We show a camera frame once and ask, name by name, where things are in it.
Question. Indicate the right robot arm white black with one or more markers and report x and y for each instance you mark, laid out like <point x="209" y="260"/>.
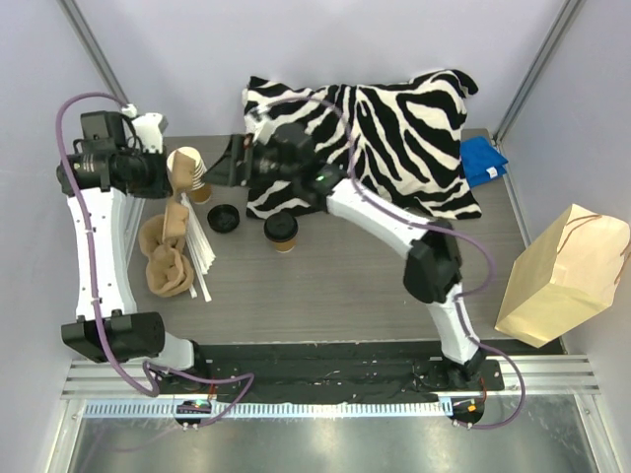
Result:
<point x="432" y="259"/>

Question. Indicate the blue cloth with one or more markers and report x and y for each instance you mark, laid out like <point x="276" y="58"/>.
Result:
<point x="482" y="163"/>

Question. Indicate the brown paper bag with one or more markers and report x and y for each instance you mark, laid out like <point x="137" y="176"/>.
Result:
<point x="568" y="275"/>

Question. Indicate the right aluminium frame post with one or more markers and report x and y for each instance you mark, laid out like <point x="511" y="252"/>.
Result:
<point x="570" y="9"/>

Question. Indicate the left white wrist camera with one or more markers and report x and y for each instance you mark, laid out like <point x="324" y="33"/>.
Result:
<point x="148" y="127"/>

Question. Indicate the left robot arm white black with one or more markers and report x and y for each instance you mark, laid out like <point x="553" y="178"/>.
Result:
<point x="120" y="158"/>

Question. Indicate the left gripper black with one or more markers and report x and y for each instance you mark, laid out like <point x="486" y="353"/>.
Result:
<point x="161" y="173"/>

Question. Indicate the zebra print pillow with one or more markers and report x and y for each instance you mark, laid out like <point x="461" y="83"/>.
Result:
<point x="404" y="138"/>

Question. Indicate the aluminium frame post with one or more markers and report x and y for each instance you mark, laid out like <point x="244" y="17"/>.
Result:
<point x="570" y="9"/>
<point x="89" y="41"/>

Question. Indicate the white wrapped straws bundle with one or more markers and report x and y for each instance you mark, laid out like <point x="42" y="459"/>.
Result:
<point x="200" y="250"/>

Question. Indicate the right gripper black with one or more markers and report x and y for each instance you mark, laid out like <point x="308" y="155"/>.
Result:
<point x="247" y="164"/>

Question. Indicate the black plastic cup lid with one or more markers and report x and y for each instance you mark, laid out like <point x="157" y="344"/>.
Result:
<point x="281" y="223"/>
<point x="223" y="218"/>

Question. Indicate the left aluminium frame post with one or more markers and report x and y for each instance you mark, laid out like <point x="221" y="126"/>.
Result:
<point x="89" y="41"/>

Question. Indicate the single brown cardboard cup carrier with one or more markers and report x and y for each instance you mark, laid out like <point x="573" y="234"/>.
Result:
<point x="175" y="219"/>

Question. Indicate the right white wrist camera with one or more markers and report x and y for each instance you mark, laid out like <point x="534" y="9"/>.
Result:
<point x="259" y="124"/>

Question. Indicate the stack of brown paper cups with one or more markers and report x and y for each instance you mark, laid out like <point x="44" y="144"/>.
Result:
<point x="199" y="182"/>

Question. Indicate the white slotted cable duct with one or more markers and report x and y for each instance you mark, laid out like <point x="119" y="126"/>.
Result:
<point x="191" y="409"/>

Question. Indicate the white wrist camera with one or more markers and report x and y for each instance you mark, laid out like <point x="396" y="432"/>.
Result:
<point x="148" y="127"/>
<point x="259" y="124"/>

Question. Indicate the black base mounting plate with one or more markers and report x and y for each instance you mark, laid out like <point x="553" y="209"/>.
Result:
<point x="334" y="373"/>

